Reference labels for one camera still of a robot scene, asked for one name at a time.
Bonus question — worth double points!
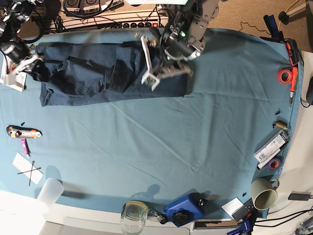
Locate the dark blue T-shirt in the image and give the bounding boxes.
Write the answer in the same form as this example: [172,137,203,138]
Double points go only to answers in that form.
[35,42,191,106]

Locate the booklet with red cube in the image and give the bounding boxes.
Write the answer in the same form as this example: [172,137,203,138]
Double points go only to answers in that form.
[0,57,27,93]

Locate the blue clamp device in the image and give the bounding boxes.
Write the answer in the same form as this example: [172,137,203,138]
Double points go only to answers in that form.
[163,192,207,227]

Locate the orange utility knife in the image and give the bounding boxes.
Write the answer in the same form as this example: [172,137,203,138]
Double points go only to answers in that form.
[6,125,42,139]

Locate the frosted plastic cup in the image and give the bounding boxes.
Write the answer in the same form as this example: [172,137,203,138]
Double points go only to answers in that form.
[37,178,64,209]

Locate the silver padlock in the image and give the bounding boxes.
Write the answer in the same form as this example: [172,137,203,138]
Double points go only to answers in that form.
[148,208,169,225]

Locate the orange screwdriver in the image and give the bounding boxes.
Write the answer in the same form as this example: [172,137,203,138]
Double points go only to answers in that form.
[290,67,298,107]

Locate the black power adapter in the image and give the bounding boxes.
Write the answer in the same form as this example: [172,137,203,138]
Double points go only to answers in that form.
[288,193,313,201]

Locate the clear glass jar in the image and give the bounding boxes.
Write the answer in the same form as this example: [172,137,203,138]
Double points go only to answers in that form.
[120,200,149,235]

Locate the small yellow battery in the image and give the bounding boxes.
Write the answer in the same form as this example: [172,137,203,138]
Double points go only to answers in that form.
[272,121,288,130]

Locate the white business card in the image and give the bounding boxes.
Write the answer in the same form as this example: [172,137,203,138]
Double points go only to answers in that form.
[222,197,244,218]

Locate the teal table cloth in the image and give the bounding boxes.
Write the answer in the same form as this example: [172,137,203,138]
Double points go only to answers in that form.
[0,29,300,218]

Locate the orange black hand tool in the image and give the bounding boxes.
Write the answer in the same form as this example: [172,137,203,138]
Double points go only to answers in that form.
[286,39,299,66]

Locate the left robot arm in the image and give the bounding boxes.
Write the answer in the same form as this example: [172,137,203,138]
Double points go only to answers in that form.
[135,0,219,87]

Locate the blue spring clamp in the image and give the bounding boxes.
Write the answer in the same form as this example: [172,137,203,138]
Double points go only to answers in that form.
[227,219,255,235]

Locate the purple tape roll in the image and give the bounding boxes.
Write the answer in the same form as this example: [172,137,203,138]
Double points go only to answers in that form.
[266,158,281,170]

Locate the pink glue tube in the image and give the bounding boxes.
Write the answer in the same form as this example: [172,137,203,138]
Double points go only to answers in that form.
[21,138,30,159]

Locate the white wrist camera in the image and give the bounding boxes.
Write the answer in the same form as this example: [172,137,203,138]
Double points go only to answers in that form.
[0,73,20,86]
[141,71,160,92]

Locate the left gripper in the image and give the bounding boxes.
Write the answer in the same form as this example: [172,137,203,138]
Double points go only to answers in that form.
[134,33,194,80]

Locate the white paper card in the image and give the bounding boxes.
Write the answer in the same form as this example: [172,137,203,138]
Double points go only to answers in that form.
[12,153,43,185]

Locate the packaged marker set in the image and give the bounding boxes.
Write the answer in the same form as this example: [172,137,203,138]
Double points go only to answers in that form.
[254,129,289,164]

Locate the red tape roll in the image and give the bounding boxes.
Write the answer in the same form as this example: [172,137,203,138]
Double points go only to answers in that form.
[277,69,292,84]

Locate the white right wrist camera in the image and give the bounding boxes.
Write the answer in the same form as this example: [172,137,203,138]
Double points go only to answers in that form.
[0,73,20,86]

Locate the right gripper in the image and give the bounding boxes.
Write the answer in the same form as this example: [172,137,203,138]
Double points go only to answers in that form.
[1,41,50,82]

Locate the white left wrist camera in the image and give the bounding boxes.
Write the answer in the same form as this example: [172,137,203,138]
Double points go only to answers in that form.
[141,71,160,92]

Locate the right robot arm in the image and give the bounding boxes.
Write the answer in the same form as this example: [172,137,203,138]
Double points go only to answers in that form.
[0,0,46,85]

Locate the black remote control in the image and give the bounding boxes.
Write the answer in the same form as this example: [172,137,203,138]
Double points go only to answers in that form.
[232,198,255,221]

